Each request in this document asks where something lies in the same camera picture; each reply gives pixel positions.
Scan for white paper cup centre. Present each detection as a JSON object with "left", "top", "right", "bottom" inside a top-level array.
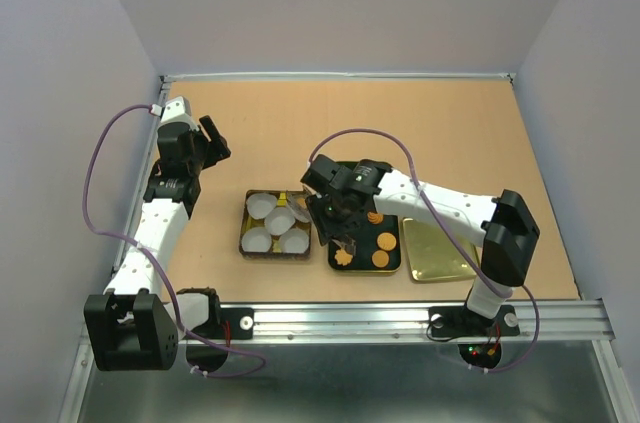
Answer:
[{"left": 264, "top": 207, "right": 296, "bottom": 236}]

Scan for black tray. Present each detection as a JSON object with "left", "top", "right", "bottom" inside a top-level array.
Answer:
[{"left": 326, "top": 160, "right": 403, "bottom": 275}]

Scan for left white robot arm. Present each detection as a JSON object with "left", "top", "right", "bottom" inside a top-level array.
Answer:
[{"left": 84, "top": 116, "right": 231, "bottom": 371}]

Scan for round orange cookie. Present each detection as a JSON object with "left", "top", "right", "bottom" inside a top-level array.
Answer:
[
  {"left": 371, "top": 250, "right": 390, "bottom": 269},
  {"left": 376, "top": 232, "right": 397, "bottom": 252}
]

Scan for round orange cookie lower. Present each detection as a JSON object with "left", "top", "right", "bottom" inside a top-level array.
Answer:
[{"left": 371, "top": 250, "right": 390, "bottom": 269}]

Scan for white paper cup top-left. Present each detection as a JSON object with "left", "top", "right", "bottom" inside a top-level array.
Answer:
[{"left": 246, "top": 192, "right": 278, "bottom": 220}]

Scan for white paper cup bottom-right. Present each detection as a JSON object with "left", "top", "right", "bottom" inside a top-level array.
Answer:
[{"left": 279, "top": 228, "right": 310, "bottom": 255}]

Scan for metal tongs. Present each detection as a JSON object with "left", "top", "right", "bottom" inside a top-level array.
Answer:
[{"left": 285, "top": 190, "right": 357, "bottom": 256}]

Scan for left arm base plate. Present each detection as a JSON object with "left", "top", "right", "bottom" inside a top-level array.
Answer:
[{"left": 193, "top": 307, "right": 255, "bottom": 342}]

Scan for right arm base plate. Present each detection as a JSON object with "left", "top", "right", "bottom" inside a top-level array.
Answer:
[{"left": 429, "top": 305, "right": 520, "bottom": 339}]

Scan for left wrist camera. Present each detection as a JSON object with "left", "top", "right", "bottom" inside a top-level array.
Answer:
[{"left": 160, "top": 96, "right": 196, "bottom": 128}]

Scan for round orange cookie upper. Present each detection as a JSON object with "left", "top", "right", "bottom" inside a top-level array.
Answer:
[{"left": 376, "top": 232, "right": 397, "bottom": 252}]

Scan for gold cookie tin box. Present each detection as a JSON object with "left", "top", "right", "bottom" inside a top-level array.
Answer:
[{"left": 238, "top": 190, "right": 312, "bottom": 261}]

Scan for gold tin lid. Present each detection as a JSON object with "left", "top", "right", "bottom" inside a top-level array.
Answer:
[{"left": 402, "top": 218, "right": 476, "bottom": 283}]

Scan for white paper cup bottom-left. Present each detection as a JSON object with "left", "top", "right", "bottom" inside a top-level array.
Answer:
[{"left": 240, "top": 227, "right": 272, "bottom": 253}]

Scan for white paper cup top-right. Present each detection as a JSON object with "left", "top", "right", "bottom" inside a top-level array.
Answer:
[{"left": 286, "top": 193, "right": 311, "bottom": 223}]

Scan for orange swirl cookie right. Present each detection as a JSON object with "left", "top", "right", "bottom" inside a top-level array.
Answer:
[{"left": 367, "top": 212, "right": 384, "bottom": 225}]

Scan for orange flower cookie bottom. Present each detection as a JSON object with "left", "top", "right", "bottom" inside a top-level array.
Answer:
[{"left": 334, "top": 249, "right": 353, "bottom": 267}]

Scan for aluminium rail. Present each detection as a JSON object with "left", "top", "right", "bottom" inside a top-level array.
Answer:
[{"left": 79, "top": 297, "right": 616, "bottom": 344}]

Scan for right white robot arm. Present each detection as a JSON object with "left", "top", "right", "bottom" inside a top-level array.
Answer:
[{"left": 301, "top": 155, "right": 540, "bottom": 333}]

